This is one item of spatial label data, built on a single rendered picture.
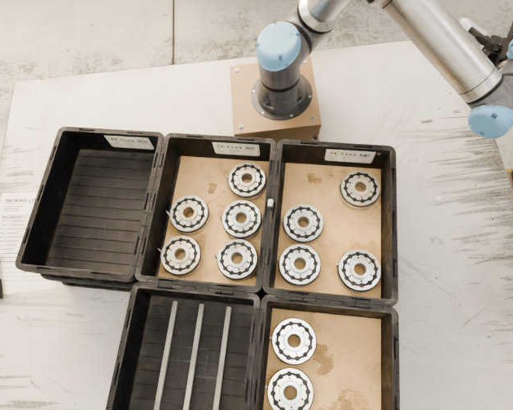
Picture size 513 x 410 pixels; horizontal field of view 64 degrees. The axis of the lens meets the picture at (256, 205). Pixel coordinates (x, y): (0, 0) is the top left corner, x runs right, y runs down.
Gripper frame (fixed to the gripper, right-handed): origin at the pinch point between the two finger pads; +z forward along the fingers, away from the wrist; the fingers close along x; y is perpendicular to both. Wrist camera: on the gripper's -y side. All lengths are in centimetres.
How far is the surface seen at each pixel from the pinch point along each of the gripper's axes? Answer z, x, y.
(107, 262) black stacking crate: -50, -87, 59
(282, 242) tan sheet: -46, -43, 46
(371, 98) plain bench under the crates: 8.6, -14.6, 34.9
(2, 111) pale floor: 77, -179, 137
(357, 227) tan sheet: -42, -25, 39
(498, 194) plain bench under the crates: -25.6, 20.2, 35.4
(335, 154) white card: -27, -33, 30
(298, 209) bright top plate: -39, -40, 39
